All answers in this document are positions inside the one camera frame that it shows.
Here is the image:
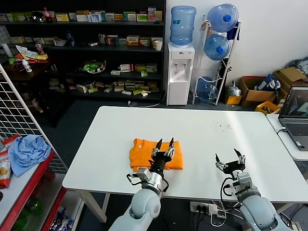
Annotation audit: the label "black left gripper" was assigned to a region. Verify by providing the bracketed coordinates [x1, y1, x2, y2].
[150, 137, 175, 172]

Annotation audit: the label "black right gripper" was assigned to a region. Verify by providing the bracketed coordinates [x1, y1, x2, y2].
[215, 148, 246, 175]

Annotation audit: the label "orange t-shirt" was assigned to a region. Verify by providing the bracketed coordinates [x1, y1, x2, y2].
[129, 138, 185, 171]

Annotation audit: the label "grey blue clothes pile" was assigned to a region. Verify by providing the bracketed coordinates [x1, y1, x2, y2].
[287, 57, 308, 75]

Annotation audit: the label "large white table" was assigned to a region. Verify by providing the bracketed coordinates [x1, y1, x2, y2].
[62, 105, 304, 222]

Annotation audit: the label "small dark crumbs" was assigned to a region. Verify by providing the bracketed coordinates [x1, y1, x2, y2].
[216, 122, 233, 132]

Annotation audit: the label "white power strip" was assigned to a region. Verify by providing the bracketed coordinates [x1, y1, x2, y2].
[190, 201, 218, 216]

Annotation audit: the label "small white side table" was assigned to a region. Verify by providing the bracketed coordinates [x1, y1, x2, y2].
[267, 114, 308, 162]

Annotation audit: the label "small yellow box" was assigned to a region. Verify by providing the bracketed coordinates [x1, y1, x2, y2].
[225, 93, 243, 105]

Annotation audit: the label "yellow plastic bin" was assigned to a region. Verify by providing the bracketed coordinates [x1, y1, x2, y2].
[255, 100, 282, 116]

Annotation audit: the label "white water dispenser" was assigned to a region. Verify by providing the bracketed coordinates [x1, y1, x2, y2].
[166, 42, 195, 106]

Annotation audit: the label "open brown cardboard box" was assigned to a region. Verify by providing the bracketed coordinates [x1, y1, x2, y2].
[239, 76, 277, 108]

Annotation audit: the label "grey plastic bag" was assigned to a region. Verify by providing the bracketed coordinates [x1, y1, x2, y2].
[227, 80, 242, 97]

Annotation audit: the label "blue capped water jug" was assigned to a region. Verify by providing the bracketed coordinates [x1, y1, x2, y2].
[196, 76, 219, 102]
[204, 33, 231, 61]
[206, 3, 240, 33]

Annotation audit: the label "white metal jug rack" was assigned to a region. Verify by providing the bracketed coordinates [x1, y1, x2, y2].
[192, 14, 242, 106]

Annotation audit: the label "blue shopping bag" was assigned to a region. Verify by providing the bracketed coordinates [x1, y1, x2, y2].
[255, 74, 282, 92]

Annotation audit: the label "grey laptop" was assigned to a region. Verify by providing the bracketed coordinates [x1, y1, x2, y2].
[278, 85, 308, 152]

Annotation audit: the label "tan cardboard box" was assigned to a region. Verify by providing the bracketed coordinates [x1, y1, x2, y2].
[274, 66, 308, 104]

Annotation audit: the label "green white bowl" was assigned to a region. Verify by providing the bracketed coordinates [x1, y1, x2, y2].
[78, 59, 107, 74]

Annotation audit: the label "yellow orange medicine box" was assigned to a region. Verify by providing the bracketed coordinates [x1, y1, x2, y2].
[126, 35, 140, 46]

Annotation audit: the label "black shelving unit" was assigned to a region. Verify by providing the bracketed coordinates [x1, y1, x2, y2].
[0, 0, 167, 102]

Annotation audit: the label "dark red round container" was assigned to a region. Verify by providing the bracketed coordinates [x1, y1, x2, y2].
[36, 167, 56, 193]

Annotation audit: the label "blue white plastic package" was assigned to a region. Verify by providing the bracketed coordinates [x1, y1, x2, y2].
[51, 205, 73, 231]

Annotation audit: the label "blue water jug with label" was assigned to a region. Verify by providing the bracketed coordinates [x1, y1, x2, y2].
[169, 6, 197, 46]

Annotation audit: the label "dark blue hanging cloth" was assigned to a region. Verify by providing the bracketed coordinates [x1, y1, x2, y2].
[227, 21, 242, 41]

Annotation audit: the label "light blue crumpled cloth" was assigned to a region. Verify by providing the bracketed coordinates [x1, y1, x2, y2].
[8, 134, 52, 178]

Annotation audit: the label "green plastic bottle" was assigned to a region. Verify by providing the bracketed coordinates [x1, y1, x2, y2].
[24, 197, 45, 216]

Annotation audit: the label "dark blue drink bottle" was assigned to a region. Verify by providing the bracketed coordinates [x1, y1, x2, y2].
[65, 29, 75, 47]

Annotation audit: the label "dark wooden table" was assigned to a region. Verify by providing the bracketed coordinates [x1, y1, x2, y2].
[0, 54, 73, 128]

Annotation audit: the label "white blue medicine box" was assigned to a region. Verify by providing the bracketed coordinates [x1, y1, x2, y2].
[87, 12, 103, 23]

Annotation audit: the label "red white snack packet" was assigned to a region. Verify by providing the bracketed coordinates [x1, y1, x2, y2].
[1, 134, 21, 150]

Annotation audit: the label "red edged white cart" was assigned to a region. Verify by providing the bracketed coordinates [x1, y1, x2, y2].
[0, 134, 69, 231]

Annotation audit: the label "red white snack bag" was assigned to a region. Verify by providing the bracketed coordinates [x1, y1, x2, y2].
[0, 149, 12, 189]

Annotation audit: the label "pink purple drink bottle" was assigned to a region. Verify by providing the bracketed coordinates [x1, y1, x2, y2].
[35, 39, 45, 55]

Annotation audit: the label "white orange snack bag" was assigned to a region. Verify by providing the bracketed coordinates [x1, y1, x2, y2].
[15, 44, 37, 60]

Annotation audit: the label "cola bottle red cap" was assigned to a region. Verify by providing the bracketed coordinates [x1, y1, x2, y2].
[43, 6, 53, 24]

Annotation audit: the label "black shiny helmet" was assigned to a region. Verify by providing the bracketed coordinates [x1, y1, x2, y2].
[32, 10, 46, 24]

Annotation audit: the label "white paper roll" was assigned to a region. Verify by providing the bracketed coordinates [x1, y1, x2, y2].
[1, 42, 13, 54]

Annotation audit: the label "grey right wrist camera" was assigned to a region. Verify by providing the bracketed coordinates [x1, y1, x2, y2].
[231, 171, 253, 193]

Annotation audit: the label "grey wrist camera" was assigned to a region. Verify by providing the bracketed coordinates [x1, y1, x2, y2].
[231, 171, 253, 193]
[136, 167, 151, 182]

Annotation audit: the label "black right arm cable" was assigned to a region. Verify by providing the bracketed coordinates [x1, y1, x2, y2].
[220, 177, 239, 200]

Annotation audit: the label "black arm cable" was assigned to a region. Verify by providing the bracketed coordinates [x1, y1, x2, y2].
[127, 172, 145, 186]
[220, 177, 239, 200]

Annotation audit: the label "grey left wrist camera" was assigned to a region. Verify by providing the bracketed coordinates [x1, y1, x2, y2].
[136, 167, 151, 182]

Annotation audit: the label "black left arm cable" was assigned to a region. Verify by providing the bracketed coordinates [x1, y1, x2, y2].
[127, 172, 145, 186]

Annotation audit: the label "white floor power cable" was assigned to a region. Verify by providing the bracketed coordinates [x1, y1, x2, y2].
[128, 90, 168, 108]

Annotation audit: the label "white wire grid panel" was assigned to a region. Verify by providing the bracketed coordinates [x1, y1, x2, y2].
[0, 61, 69, 174]

